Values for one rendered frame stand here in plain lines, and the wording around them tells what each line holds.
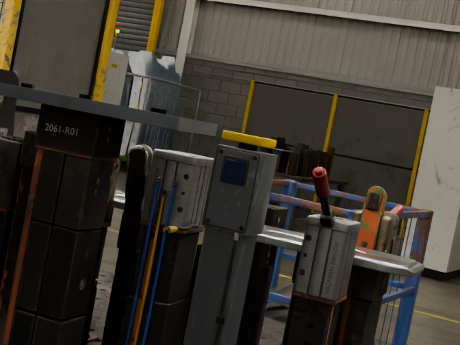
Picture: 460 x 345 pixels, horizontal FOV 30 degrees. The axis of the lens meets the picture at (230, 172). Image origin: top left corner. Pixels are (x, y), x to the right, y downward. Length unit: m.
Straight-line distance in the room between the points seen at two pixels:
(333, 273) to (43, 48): 3.69
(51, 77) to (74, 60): 0.23
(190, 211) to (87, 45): 3.86
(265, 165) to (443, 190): 8.13
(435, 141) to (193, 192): 8.01
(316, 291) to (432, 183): 8.02
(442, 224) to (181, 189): 7.98
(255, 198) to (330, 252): 0.19
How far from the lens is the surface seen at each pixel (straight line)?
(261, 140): 1.14
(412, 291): 4.32
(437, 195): 9.26
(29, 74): 4.76
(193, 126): 1.18
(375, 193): 1.61
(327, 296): 1.28
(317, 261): 1.28
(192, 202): 1.35
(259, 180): 1.14
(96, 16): 5.21
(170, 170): 1.35
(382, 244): 1.60
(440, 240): 9.26
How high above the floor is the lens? 1.17
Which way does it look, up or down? 3 degrees down
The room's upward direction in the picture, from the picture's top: 11 degrees clockwise
